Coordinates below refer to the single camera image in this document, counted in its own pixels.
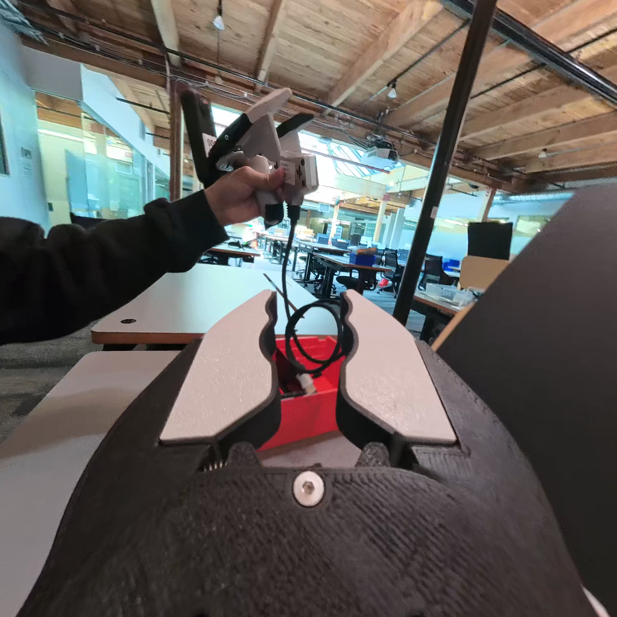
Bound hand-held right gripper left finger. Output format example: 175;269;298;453
159;289;282;449

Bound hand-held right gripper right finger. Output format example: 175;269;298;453
336;289;458;466

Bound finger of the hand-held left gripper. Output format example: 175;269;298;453
210;115;282;167
243;88;315;143

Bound white usb hub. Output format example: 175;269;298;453
282;154;320;207

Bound black usb cable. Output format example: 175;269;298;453
282;202;350;393

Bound red plastic bin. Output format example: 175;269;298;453
258;335;350;452

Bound person's left forearm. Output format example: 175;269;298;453
0;190;229;345

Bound person's left hand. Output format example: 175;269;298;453
205;166;286;226

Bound white office desk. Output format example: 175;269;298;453
91;263;338;352

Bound ceiling projector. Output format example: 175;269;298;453
362;140;401;162

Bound cardboard box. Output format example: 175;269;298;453
460;255;512;292

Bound black partition screen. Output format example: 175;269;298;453
467;222;514;261

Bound black metal pole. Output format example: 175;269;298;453
393;0;497;326

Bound black ceiling pipe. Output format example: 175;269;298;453
443;0;617;107

